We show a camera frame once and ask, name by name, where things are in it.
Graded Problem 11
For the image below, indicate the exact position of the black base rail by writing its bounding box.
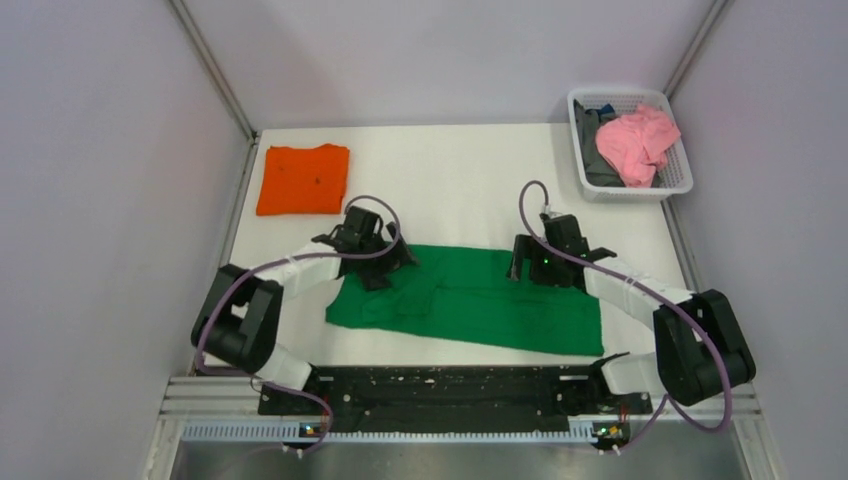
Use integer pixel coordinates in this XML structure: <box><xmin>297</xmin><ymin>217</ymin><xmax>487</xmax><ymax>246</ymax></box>
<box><xmin>258</xmin><ymin>365</ymin><xmax>653</xmax><ymax>434</ymax></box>

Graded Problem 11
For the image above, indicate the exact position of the green t shirt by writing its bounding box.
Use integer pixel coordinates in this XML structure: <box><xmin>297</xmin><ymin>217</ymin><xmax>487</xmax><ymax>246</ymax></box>
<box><xmin>325</xmin><ymin>245</ymin><xmax>604</xmax><ymax>357</ymax></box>

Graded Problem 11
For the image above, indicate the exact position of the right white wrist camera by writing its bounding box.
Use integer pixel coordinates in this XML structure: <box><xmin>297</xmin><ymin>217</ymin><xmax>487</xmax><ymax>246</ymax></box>
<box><xmin>539</xmin><ymin>205</ymin><xmax>561</xmax><ymax>221</ymax></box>

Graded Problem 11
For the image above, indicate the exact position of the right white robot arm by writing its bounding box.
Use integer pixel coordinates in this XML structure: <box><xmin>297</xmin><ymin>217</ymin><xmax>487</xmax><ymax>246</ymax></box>
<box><xmin>507</xmin><ymin>214</ymin><xmax>757</xmax><ymax>412</ymax></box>

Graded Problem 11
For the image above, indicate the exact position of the grey t shirt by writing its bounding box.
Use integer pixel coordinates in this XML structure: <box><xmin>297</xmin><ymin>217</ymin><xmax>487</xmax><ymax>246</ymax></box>
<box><xmin>572</xmin><ymin>100</ymin><xmax>624</xmax><ymax>187</ymax></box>

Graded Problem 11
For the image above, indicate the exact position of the folded orange t shirt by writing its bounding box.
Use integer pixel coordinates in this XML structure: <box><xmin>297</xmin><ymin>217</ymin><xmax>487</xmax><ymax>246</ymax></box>
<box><xmin>256</xmin><ymin>144</ymin><xmax>350</xmax><ymax>216</ymax></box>

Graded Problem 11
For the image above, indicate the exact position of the blue t shirt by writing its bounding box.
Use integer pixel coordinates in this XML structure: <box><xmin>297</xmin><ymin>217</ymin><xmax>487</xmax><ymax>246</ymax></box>
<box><xmin>595</xmin><ymin>104</ymin><xmax>618</xmax><ymax>125</ymax></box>

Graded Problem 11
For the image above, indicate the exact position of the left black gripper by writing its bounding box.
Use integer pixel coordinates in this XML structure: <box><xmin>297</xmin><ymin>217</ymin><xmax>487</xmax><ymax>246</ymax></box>
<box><xmin>357</xmin><ymin>222</ymin><xmax>418</xmax><ymax>290</ymax></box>

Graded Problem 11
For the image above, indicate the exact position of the pink t shirt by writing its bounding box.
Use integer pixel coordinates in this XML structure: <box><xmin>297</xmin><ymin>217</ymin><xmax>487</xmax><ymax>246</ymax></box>
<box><xmin>596</xmin><ymin>104</ymin><xmax>681</xmax><ymax>188</ymax></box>

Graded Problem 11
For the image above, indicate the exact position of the white plastic basket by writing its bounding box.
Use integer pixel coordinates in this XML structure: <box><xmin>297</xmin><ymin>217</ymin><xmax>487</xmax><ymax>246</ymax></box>
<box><xmin>567</xmin><ymin>87</ymin><xmax>694</xmax><ymax>202</ymax></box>

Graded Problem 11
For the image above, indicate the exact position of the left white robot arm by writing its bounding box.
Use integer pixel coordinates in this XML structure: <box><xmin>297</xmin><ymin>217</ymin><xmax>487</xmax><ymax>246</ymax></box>
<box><xmin>191</xmin><ymin>207</ymin><xmax>420</xmax><ymax>414</ymax></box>

